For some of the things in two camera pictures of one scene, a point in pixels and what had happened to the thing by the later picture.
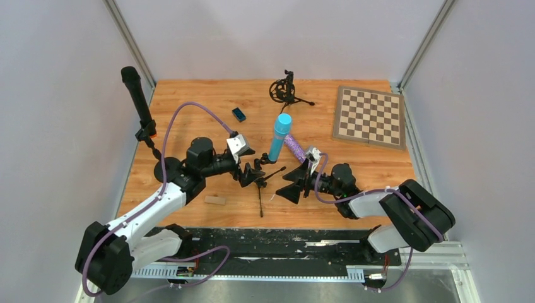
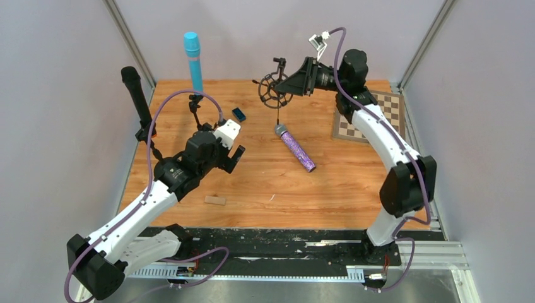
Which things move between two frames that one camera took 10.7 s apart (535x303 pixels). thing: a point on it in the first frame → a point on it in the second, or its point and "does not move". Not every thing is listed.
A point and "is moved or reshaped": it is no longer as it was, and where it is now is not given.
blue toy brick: [239, 114] does not move
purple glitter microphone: [296, 148] does not move
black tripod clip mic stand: [261, 182] → [194, 105]
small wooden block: [214, 200] does not move
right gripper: [305, 180] → [310, 76]
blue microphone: [282, 129] → [192, 49]
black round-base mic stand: [147, 129] does not move
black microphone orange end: [132, 80] does not move
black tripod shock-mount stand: [282, 91] is moved or reshaped
